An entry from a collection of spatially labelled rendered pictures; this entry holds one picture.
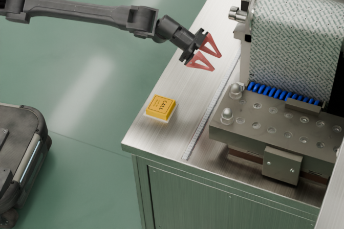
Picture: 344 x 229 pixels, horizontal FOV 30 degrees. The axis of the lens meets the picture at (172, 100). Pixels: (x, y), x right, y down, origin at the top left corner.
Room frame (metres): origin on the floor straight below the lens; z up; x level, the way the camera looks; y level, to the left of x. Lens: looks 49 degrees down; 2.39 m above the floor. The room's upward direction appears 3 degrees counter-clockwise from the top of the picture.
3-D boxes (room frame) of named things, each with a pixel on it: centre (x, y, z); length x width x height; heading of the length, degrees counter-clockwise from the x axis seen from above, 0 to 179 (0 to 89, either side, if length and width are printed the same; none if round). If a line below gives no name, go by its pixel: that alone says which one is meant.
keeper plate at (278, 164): (0.99, -0.28, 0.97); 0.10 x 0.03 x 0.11; 64
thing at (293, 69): (1.20, -0.33, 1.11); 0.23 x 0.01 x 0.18; 64
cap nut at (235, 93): (1.20, -0.18, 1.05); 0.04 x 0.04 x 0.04
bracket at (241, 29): (1.36, -0.22, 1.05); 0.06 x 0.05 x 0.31; 64
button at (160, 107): (1.27, 0.04, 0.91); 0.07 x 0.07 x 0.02; 64
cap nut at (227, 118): (1.11, -0.15, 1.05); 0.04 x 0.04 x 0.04
